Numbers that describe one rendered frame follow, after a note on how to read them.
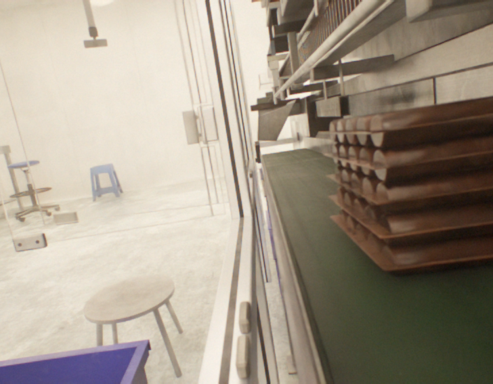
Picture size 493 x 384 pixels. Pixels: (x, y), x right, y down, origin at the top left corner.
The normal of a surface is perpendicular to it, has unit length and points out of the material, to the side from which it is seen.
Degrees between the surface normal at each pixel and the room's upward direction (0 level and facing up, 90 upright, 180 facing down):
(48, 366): 90
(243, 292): 0
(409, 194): 71
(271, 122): 90
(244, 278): 0
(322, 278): 2
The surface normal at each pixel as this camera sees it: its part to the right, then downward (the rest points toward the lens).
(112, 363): -0.01, 0.19
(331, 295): -0.15, -0.98
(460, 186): -0.07, -0.14
